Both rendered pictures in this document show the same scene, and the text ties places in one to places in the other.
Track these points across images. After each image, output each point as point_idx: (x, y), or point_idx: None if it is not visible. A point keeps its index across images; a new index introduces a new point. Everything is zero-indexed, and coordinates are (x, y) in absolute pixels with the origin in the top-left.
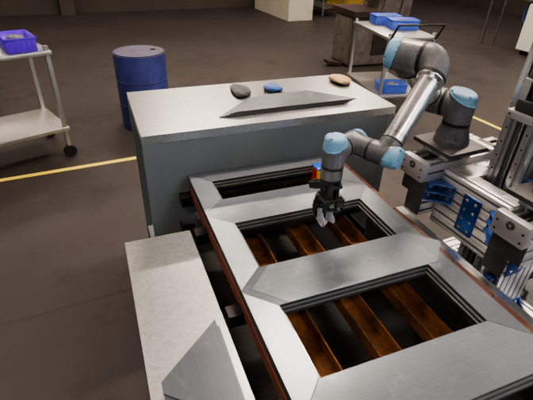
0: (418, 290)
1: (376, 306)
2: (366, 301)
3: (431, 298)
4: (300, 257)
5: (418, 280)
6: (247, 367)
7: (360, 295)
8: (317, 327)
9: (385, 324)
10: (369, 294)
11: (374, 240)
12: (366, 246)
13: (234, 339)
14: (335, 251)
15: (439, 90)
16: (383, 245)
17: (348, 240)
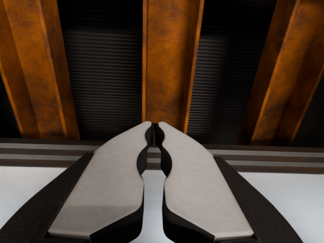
0: (308, 116)
1: (229, 114)
2: (224, 99)
3: (303, 143)
4: (38, 168)
5: (323, 118)
6: (18, 133)
7: (225, 86)
8: (128, 114)
9: (217, 141)
10: (238, 90)
11: (299, 178)
12: (257, 188)
13: (0, 89)
14: (159, 178)
15: None
16: (299, 198)
17: (290, 22)
